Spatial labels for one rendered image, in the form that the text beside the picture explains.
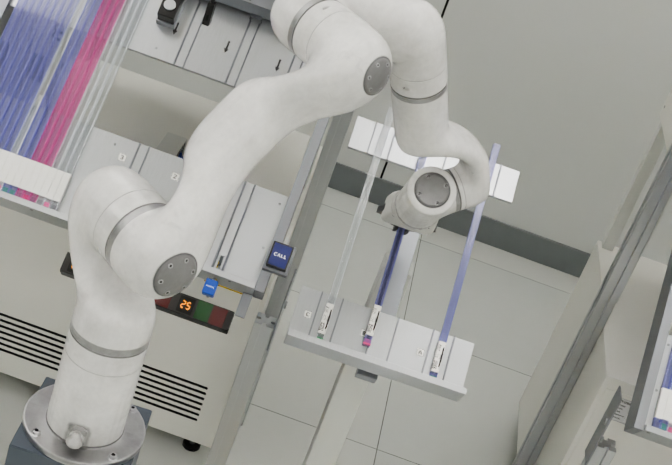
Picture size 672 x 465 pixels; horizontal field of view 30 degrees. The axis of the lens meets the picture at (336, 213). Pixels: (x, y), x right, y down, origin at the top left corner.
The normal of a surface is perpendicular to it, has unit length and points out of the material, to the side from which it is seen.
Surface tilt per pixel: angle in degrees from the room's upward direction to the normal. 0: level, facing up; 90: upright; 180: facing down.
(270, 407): 0
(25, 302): 90
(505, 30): 90
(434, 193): 50
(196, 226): 60
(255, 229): 45
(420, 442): 0
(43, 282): 90
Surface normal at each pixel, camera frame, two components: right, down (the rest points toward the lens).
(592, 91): -0.15, 0.44
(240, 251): 0.11, -0.29
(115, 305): 0.22, -0.50
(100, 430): 0.44, 0.55
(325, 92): -0.10, 0.76
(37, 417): 0.30, -0.83
